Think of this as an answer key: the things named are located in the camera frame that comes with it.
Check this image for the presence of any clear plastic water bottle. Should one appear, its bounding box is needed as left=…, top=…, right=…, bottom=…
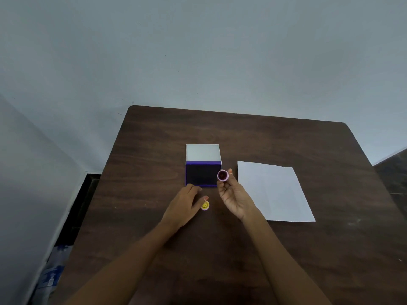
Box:
left=32, top=245, right=74, bottom=305

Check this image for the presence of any person's left hand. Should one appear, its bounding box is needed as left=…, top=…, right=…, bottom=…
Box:
left=160, top=184, right=209, bottom=229

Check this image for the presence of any person's left forearm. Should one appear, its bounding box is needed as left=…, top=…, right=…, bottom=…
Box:
left=62, top=221, right=179, bottom=305

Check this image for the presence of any purple ink pad with lid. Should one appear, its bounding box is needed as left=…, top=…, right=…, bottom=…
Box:
left=185, top=144, right=222, bottom=188

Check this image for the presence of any person's right forearm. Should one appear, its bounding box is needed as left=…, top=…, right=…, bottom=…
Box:
left=243, top=209, right=333, bottom=305

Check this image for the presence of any white paper sheet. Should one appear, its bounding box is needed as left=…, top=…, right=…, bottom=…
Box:
left=237, top=161, right=316, bottom=222

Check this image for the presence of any person's right hand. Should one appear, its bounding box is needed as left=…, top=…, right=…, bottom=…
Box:
left=217, top=169, right=257, bottom=221

